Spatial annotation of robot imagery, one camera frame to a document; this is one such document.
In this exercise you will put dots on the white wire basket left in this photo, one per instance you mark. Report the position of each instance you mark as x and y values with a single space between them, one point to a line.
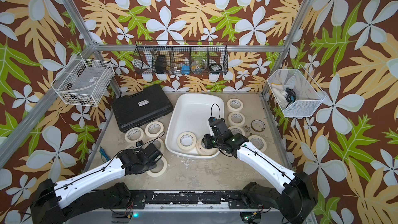
84 81

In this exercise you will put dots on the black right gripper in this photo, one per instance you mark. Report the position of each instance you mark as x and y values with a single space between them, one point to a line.
207 141

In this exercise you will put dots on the black wire basket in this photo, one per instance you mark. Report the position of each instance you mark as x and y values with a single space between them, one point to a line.
180 57

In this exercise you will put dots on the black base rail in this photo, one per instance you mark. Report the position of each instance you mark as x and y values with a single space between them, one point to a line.
233 199

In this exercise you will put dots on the aluminium frame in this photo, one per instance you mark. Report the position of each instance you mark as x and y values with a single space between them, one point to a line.
39 37

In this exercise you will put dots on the white mesh basket right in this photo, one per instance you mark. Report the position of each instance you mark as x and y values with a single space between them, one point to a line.
296 92

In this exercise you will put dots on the blue green cable ties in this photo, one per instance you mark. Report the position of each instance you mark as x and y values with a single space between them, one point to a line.
104 156

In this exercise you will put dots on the white plastic storage box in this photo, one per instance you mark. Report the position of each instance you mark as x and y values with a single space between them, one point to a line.
191 114

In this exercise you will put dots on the black plastic tool case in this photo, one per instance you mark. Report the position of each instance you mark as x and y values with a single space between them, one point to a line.
141 108

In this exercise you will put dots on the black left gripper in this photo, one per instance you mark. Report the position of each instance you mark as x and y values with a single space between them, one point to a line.
154 164

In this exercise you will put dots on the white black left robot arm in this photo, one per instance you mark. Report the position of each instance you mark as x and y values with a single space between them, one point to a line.
55 203

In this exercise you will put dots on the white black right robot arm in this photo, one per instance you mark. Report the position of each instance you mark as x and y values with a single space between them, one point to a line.
293 194

